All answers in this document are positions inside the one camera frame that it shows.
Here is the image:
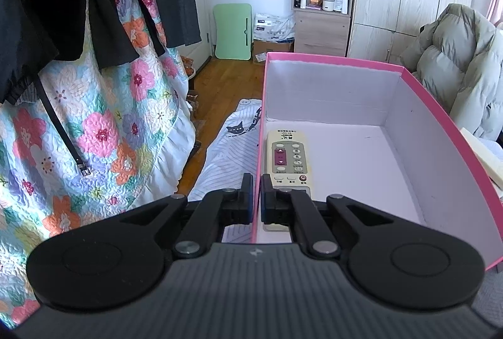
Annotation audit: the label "black jacket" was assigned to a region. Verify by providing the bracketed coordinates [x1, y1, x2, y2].
[0, 0, 60, 104]

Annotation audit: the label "grey puffer jacket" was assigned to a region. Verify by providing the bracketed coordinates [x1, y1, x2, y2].
[400, 3, 503, 142]

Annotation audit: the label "floral quilt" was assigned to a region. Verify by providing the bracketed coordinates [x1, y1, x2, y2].
[0, 0, 197, 329]

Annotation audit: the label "cream foam block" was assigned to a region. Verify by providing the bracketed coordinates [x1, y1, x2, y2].
[459, 127, 503, 184]

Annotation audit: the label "brown cardboard box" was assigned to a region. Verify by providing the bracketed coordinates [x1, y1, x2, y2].
[252, 39, 295, 65]

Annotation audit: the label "cat print bed sheet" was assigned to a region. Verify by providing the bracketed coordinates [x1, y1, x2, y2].
[196, 98, 262, 245]

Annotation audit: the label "cream remote with purple button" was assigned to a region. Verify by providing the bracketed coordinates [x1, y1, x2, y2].
[263, 129, 315, 233]

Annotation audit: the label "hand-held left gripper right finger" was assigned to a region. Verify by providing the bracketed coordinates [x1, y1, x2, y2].
[260, 173, 394, 260]

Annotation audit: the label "pink cardboard box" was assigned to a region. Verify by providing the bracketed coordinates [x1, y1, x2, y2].
[251, 52, 503, 272]

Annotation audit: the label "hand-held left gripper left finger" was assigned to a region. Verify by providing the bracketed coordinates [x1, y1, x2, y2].
[117, 173, 254, 259]

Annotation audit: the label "pink curtain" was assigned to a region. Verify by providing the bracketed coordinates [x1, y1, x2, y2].
[485, 0, 503, 26]

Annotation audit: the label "black belt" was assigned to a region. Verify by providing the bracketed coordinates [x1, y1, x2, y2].
[35, 75, 92, 177]

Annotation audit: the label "green folding table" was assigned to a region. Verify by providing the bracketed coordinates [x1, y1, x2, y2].
[213, 3, 252, 61]

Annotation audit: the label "orange snack packets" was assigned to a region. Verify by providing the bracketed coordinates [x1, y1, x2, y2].
[180, 55, 198, 81]

